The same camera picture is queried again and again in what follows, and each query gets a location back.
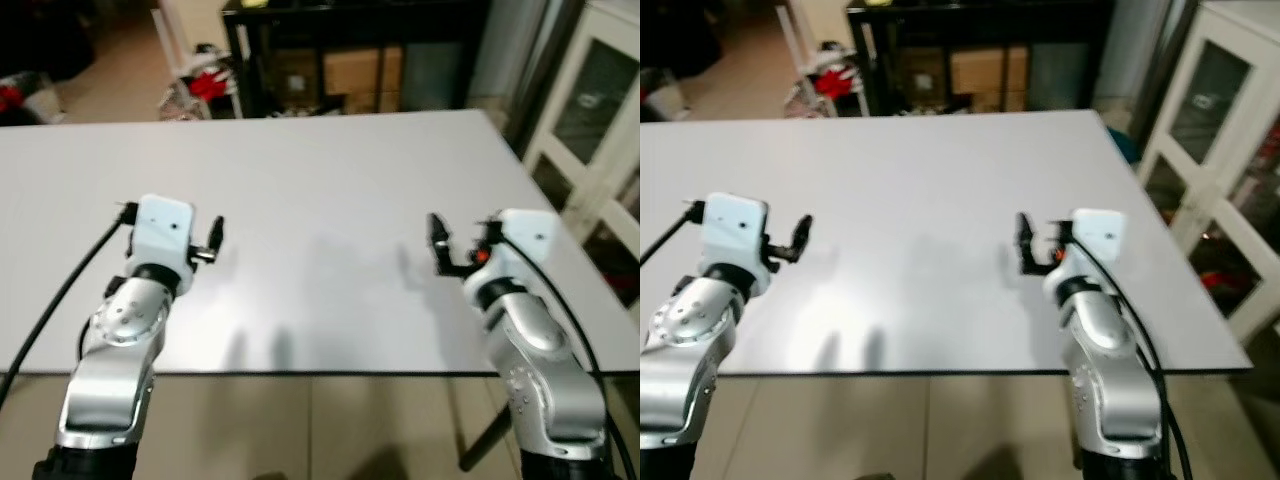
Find red decoration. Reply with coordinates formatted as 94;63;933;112
812;66;857;101
188;68;233;103

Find white glass-door cabinet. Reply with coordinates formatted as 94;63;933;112
522;0;641;306
1138;0;1280;346

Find dark table leg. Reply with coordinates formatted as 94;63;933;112
458;400;513;473

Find brown cardboard box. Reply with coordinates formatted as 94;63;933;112
950;44;1031;113
322;46;403;113

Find grey curtain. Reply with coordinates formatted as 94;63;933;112
466;0;587;141
1092;0;1203;136

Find white rack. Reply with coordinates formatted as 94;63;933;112
780;0;869;119
150;0;243;121

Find black shelf unit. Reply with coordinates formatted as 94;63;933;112
848;0;1117;115
222;0;493;119

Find black bag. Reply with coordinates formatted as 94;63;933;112
0;0;99;85
640;0;723;79

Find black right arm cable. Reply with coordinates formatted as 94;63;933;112
483;215;639;480
1058;222;1194;480

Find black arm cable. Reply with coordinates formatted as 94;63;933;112
483;215;639;480
1058;222;1194;480
0;203;139;406
640;203;708;267

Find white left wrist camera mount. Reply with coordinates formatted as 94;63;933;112
700;192;771;276
128;194;197;281

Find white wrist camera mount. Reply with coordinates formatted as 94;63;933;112
700;192;771;276
128;194;197;281
1068;208;1128;276
490;208;558;286

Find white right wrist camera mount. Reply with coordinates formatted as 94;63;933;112
490;208;558;286
1068;208;1128;276

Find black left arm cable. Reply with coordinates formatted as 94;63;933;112
640;203;708;267
0;203;139;406

